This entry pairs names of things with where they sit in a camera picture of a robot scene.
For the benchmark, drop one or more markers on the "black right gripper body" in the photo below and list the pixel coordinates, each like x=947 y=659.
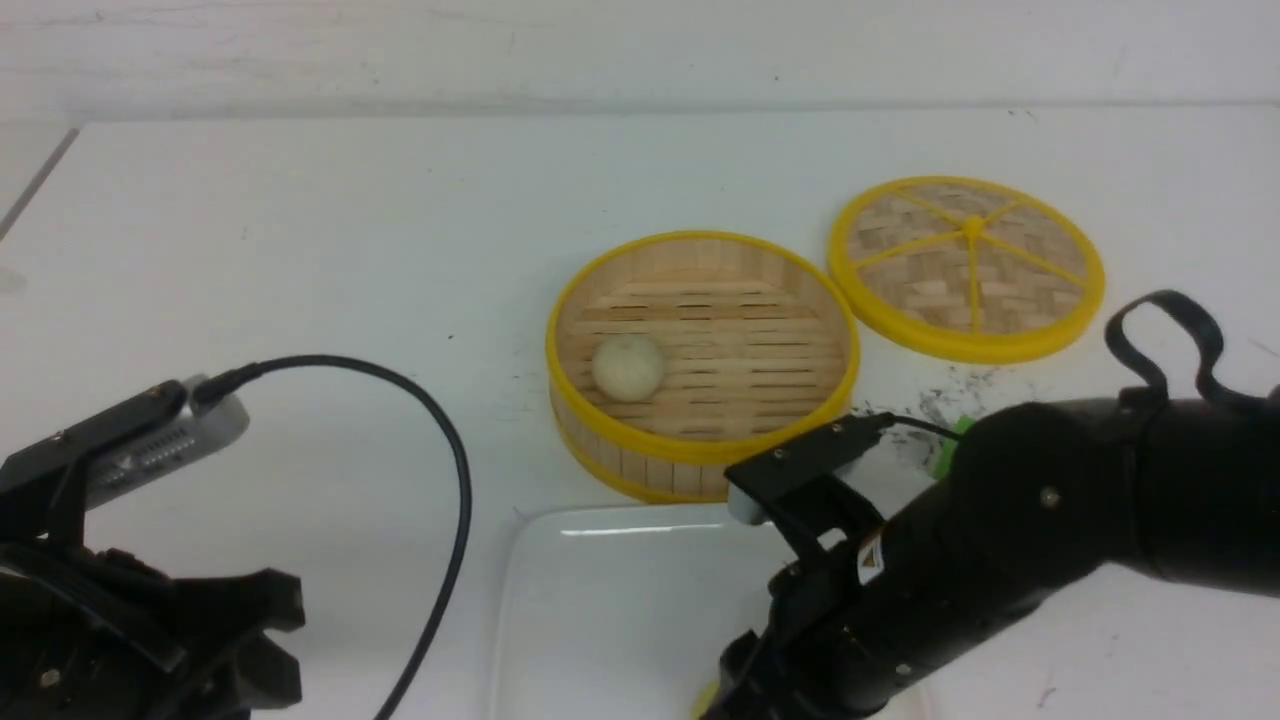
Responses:
x=843 y=639

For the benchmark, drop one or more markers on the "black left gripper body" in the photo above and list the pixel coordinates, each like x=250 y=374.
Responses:
x=103 y=636

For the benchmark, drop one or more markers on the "white steamed bun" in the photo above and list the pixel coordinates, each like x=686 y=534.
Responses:
x=628 y=368

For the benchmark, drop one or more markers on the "yellow steamed bun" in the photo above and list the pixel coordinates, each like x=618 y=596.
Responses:
x=704 y=700

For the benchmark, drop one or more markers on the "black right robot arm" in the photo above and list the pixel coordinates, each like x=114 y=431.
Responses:
x=1037 y=497

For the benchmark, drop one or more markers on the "white square plate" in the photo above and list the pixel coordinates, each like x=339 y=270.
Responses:
x=623 y=613

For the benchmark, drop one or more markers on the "green cube block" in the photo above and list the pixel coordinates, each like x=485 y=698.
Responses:
x=949 y=445

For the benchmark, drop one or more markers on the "yellow rimmed bamboo steamer basket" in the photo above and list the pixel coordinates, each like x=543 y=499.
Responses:
x=758 y=345

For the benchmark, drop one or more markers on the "yellow rimmed bamboo steamer lid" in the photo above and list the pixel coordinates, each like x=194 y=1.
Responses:
x=965 y=270

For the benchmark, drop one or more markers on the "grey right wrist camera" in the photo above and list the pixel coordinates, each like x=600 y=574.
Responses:
x=795 y=488

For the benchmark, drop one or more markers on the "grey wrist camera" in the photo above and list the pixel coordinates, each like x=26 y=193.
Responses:
x=47 y=488
x=795 y=488

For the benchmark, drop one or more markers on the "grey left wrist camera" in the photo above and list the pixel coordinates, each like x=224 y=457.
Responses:
x=47 y=488

